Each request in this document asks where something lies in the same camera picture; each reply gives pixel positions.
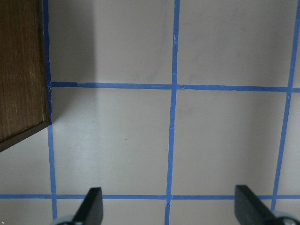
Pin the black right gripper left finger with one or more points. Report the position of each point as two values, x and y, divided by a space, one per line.
91 210

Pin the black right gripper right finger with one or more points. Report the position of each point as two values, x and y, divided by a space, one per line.
250 210

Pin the dark wooden drawer cabinet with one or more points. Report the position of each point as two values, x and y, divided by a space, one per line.
24 107

